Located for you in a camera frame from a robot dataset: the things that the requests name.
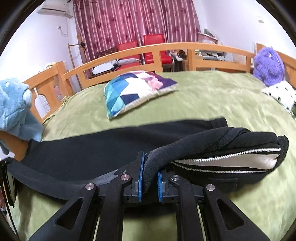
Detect blue plush toy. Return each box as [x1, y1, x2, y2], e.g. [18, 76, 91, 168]
[1, 79, 44, 142]

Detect purple plush toy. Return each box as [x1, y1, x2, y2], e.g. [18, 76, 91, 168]
[253, 47, 285, 87]

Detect white air conditioner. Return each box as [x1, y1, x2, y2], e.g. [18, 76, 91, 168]
[37, 0, 73, 19]

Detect left red chair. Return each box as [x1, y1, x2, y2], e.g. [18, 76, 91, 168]
[115, 41, 144, 71]

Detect red striped curtain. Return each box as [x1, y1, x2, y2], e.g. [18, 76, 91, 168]
[73, 0, 201, 61]

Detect right red chair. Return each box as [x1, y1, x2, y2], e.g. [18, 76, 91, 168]
[143, 34, 174, 65]

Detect wooden bed frame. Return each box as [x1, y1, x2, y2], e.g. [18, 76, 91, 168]
[0, 42, 296, 163]

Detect colourful geometric pillow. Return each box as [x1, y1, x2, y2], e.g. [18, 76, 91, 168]
[104, 70, 178, 119]

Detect black pants white waistband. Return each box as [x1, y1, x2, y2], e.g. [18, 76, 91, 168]
[7, 118, 289, 200]

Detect red chair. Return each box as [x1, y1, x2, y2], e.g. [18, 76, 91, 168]
[115, 41, 144, 71]
[143, 34, 174, 65]

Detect green bed blanket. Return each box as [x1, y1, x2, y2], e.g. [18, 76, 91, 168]
[10, 70, 296, 241]

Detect white black-dotted pillow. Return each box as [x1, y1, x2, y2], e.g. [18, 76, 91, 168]
[262, 80, 295, 118]

